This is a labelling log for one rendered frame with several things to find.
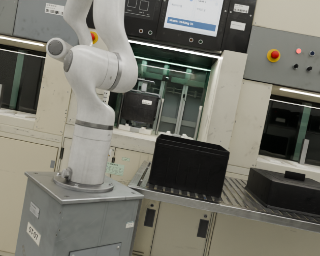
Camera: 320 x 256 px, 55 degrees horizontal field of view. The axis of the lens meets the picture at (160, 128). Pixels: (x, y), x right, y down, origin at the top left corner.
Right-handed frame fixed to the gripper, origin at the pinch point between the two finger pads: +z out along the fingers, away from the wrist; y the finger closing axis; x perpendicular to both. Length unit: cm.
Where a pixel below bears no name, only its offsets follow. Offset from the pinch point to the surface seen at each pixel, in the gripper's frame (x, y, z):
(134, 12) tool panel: 31.5, 20.7, 12.2
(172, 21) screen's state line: 31, 41, 12
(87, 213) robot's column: -48, 33, -70
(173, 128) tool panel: -29, 53, 102
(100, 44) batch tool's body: 11.9, 5.6, 12.8
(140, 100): -13, 29, 44
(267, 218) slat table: -45, 89, -50
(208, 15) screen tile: 37, 59, 12
